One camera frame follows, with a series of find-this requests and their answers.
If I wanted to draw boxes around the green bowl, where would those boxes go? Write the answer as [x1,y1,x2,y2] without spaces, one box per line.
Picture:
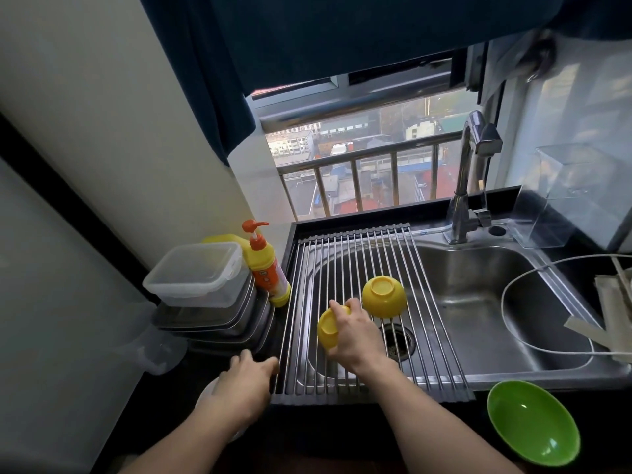
[487,379,581,467]

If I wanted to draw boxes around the clear lidded plastic container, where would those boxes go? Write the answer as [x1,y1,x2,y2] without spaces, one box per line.
[142,241,251,309]

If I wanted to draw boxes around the dark blue curtain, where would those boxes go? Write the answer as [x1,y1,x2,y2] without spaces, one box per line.
[137,0,632,166]

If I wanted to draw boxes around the roll-up steel drying rack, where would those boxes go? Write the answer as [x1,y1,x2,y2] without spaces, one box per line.
[270,223,476,406]

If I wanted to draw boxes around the yellow plastic object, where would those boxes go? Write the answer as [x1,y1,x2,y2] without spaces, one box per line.
[202,234,250,252]

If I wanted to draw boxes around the person's right forearm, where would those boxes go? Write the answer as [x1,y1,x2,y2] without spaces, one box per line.
[360,359,524,474]

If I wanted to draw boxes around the stainless steel sink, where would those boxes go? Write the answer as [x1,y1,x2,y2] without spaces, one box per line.
[278,219,632,406]

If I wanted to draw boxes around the sink drain strainer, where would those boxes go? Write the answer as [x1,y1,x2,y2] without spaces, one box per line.
[380,323,417,362]

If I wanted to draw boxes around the white cord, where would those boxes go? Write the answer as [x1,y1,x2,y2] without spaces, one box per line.
[501,253,632,356]

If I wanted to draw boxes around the white bowl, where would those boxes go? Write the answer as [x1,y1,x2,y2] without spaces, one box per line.
[194,376,247,444]

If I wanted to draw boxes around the brown cardboard pieces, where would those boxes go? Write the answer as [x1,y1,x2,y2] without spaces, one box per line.
[564,256,632,363]

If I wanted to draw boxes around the person's left hand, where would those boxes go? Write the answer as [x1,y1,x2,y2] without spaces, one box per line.
[209,349,281,428]

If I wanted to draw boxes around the chrome faucet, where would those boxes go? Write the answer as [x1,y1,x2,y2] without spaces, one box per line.
[443,110,504,246]

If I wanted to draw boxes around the person's left forearm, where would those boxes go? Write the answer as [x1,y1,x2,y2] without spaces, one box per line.
[118,399,250,474]

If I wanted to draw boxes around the person's right hand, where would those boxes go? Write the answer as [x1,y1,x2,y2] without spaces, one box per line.
[327,297,396,379]

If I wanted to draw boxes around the metal window frame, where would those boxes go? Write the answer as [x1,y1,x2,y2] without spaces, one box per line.
[249,41,632,252]

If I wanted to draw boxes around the clear acrylic box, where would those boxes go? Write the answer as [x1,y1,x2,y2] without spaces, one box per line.
[511,142,632,252]

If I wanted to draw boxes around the yellow bowl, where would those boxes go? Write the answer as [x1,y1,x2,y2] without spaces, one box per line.
[361,275,408,319]
[316,305,352,350]

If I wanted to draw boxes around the clear plastic jug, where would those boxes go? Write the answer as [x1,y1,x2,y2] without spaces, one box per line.
[113,300,188,376]

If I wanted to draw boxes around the yellow orange pump soap bottle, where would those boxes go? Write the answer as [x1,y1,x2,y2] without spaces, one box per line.
[241,219,292,309]

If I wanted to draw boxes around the metal balcony railing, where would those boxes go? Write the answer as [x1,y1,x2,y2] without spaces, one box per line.
[276,131,463,221]

